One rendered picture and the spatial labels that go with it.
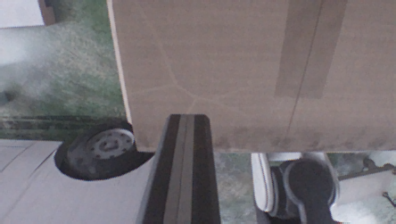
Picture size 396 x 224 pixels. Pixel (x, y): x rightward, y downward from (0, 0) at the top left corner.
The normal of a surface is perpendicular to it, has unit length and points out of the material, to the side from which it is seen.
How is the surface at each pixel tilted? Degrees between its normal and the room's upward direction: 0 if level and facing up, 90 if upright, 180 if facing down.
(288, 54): 0
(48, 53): 0
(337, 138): 0
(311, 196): 63
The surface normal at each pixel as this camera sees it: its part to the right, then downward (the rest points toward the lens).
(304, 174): -0.02, -0.52
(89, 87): 0.00, 0.52
